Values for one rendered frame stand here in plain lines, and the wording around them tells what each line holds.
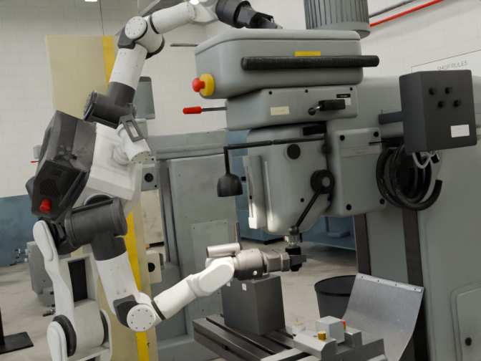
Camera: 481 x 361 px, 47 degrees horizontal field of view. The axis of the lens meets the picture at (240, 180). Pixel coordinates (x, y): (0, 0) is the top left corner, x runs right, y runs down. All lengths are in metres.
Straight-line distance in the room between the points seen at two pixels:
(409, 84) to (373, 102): 0.24
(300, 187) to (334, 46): 0.42
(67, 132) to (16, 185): 8.81
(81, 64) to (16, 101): 7.33
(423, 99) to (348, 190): 0.35
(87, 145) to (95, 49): 1.68
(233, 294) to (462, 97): 1.02
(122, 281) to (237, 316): 0.61
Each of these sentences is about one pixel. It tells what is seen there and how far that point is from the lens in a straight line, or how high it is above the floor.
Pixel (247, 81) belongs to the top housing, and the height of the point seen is 1.75.
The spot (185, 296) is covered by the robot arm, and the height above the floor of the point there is 1.17.
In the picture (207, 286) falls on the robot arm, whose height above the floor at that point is 1.20.
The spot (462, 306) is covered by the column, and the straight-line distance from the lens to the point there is 1.90.
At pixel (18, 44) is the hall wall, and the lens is 10.73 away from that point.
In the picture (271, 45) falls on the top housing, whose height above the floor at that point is 1.84.
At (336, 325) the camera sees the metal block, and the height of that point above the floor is 1.06.
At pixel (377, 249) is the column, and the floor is 1.18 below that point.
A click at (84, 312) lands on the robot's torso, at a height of 1.09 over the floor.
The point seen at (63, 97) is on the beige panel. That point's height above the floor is 1.96.
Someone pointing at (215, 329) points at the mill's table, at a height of 0.93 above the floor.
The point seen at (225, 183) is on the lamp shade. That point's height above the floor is 1.48.
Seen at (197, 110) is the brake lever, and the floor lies 1.70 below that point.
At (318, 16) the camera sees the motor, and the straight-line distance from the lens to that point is 1.77.
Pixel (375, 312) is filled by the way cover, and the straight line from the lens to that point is 1.95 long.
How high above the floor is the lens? 1.57
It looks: 3 degrees down
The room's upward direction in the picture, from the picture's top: 6 degrees counter-clockwise
